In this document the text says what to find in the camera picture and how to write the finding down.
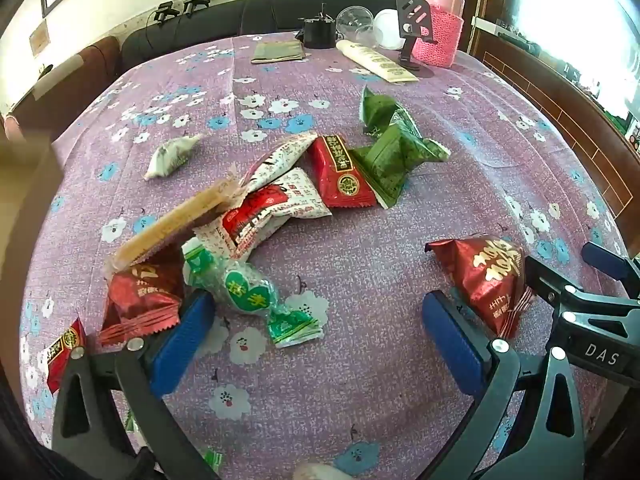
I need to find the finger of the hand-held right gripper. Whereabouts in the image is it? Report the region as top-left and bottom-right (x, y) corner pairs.
(581, 241), (640, 282)
(524, 256), (640, 312)

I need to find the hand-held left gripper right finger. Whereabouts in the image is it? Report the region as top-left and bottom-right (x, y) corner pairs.
(421, 289), (588, 480)

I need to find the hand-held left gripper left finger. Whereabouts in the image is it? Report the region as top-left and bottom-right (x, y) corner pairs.
(52, 290), (222, 480)

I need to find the red triangular snack packet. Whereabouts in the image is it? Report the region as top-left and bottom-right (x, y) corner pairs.
(425, 234), (536, 340)

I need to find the red crinkled snack packet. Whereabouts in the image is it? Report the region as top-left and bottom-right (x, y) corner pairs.
(97, 247), (186, 346)

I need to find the green white candy packet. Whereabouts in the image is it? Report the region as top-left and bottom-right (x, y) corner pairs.
(181, 237), (325, 348)

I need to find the green triangular snack packet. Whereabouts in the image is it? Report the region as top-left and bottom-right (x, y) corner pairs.
(361, 86), (423, 137)
(350, 122), (449, 209)

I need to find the red rectangular snack packet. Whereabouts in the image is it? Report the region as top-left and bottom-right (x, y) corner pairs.
(42, 317), (87, 395)
(306, 134), (378, 209)

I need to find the brown biscuit bar packet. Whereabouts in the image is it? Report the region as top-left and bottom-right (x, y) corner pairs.
(111, 172), (246, 268)

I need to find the purple floral tablecloth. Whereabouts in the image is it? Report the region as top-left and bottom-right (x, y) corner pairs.
(20, 32), (631, 480)

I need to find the white red snack packet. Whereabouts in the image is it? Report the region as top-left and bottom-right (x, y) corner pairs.
(240, 132), (319, 193)
(192, 167), (333, 261)

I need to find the wooden brick-pattern cabinet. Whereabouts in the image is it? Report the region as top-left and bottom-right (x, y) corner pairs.
(460, 0), (640, 241)

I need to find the white crumpled wrapper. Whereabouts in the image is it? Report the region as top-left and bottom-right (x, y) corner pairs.
(292, 462), (351, 480)

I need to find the small white green packet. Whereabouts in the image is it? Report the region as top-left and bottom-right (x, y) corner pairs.
(144, 133), (205, 182)

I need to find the pink bottle with knitted sleeve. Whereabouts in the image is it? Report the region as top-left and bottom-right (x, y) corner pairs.
(412, 0), (467, 68)

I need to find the cream squeeze tube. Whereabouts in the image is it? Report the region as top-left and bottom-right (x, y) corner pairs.
(336, 40), (420, 84)

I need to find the black phone stand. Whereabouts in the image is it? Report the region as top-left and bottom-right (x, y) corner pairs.
(395, 0), (440, 72)

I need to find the white round lid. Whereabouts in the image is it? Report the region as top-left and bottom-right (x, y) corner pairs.
(372, 8), (407, 51)

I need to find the brown upholstered chair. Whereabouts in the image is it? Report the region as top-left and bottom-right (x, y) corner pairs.
(2, 35), (121, 136)

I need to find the olive flat pouch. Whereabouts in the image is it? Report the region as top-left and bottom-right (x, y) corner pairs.
(251, 40), (307, 64)

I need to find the clear plastic cup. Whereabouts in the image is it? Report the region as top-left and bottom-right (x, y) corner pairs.
(336, 6), (377, 46)

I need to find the black sofa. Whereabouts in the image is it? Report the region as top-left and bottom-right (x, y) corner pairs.
(120, 0), (431, 68)

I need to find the black round device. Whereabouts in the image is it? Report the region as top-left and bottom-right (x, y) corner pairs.
(296, 2), (341, 50)

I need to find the small wall plaque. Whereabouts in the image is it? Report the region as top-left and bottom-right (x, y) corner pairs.
(29, 19), (48, 56)

